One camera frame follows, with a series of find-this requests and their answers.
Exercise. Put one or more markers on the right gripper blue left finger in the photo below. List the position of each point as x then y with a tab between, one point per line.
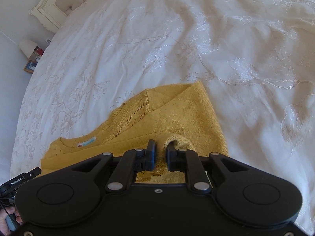
132	162

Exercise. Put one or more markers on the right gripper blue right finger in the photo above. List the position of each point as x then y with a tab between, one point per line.
188	162

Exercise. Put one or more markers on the yellow knit sweater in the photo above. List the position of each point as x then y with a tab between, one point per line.
181	114

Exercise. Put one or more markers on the person's left hand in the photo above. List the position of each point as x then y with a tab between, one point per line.
4	218

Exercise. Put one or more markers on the white embroidered bedspread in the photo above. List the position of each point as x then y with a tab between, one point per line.
255	59

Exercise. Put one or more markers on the red bottle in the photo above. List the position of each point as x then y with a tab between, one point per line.
38	53

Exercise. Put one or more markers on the left wooden photo frame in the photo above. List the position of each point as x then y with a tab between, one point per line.
30	66

